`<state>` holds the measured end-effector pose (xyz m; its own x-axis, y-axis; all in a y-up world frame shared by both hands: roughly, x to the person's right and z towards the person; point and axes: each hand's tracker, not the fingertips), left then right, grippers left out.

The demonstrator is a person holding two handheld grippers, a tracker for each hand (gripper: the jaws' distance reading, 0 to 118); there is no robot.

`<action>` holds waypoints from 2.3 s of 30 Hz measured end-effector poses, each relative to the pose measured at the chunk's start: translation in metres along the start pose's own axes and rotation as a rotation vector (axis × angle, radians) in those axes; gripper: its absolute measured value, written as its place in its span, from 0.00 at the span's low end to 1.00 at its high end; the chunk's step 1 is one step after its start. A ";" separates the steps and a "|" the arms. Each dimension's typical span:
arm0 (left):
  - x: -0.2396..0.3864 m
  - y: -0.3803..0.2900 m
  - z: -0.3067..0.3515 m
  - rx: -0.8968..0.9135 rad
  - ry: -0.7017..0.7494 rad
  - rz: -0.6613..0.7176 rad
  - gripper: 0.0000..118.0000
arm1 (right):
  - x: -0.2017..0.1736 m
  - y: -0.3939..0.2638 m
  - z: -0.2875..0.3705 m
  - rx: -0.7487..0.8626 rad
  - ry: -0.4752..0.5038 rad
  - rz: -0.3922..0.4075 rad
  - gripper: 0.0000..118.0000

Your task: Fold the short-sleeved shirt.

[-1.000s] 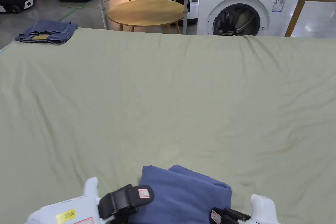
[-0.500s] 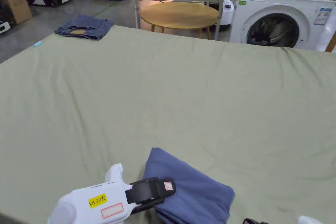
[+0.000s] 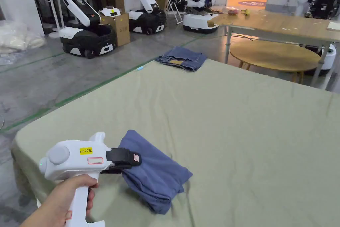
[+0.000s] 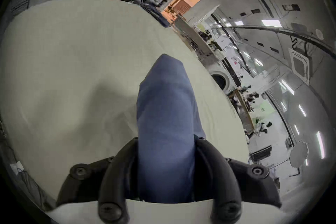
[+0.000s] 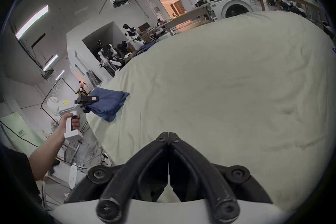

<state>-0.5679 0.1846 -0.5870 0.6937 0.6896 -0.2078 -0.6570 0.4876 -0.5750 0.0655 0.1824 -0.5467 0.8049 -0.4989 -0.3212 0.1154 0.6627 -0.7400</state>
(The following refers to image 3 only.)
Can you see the blue garment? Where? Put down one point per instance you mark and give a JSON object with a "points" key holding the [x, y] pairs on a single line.
{"points": [[156, 173]]}

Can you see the white round-headed device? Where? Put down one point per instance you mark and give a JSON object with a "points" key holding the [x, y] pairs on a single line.
{"points": [[302, 2]]}

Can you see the person's left hand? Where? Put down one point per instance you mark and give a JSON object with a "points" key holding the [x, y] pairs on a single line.
{"points": [[62, 197]]}

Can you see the open cardboard carton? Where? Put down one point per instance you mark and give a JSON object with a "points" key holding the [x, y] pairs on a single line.
{"points": [[119, 27]]}

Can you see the white and black wheeled robot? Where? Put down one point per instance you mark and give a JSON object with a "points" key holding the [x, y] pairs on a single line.
{"points": [[148, 17], [85, 35]]}

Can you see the pile of white bags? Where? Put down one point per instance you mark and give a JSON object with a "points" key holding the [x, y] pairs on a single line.
{"points": [[16, 38]]}

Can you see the person's left forearm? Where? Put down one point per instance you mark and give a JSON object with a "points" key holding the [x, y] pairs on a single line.
{"points": [[39, 220]]}

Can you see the small pale blue item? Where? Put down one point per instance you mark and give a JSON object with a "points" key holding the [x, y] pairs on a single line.
{"points": [[140, 68]]}

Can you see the pink small item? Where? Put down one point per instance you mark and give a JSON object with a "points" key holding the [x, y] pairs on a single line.
{"points": [[233, 12]]}

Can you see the folded blue jeans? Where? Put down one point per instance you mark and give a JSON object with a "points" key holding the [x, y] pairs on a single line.
{"points": [[183, 56]]}

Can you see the yellow-green small item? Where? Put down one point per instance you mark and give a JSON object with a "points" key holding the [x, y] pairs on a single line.
{"points": [[246, 12]]}

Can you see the bed with pale green sheet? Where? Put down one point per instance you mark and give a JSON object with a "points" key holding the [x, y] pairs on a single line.
{"points": [[239, 136]]}

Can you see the pale notepad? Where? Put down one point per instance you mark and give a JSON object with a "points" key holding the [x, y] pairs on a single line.
{"points": [[334, 26]]}

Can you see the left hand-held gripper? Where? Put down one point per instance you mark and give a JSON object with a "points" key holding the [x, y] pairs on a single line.
{"points": [[69, 163]]}

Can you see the white wheeled robot with arm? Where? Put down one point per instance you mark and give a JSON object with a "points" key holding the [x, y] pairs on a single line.
{"points": [[199, 19]]}

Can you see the white cylindrical appliance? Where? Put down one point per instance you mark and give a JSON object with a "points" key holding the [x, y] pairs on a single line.
{"points": [[328, 59]]}

